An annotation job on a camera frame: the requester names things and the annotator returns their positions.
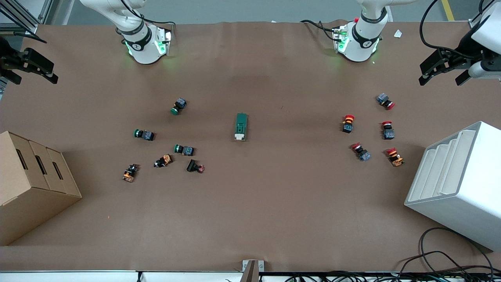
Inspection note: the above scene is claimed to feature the white plastic stepped bin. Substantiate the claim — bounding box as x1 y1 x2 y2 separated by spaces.
404 121 501 252

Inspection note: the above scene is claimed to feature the black base cable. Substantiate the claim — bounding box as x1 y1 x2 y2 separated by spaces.
301 20 341 40

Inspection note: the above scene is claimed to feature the black looped cable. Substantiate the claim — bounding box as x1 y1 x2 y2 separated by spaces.
419 227 496 275

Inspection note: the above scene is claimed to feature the green load switch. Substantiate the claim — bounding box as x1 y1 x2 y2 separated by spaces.
234 113 249 142

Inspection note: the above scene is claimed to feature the brown paper table cover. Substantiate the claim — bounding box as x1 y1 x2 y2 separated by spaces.
0 20 501 272

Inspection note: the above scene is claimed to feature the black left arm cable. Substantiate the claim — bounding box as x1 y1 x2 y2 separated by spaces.
419 0 470 59

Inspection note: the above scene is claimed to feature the aluminium post with bracket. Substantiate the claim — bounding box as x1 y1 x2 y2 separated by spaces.
242 259 265 282

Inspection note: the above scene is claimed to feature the brown cardboard box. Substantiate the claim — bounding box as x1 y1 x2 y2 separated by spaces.
0 130 83 246

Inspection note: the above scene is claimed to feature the black thin cable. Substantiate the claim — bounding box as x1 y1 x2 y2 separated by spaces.
399 251 501 275

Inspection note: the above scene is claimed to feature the black switch red lens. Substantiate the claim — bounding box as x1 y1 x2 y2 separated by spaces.
186 159 205 174

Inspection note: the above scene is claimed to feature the red button orange base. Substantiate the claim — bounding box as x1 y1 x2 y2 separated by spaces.
386 147 405 167

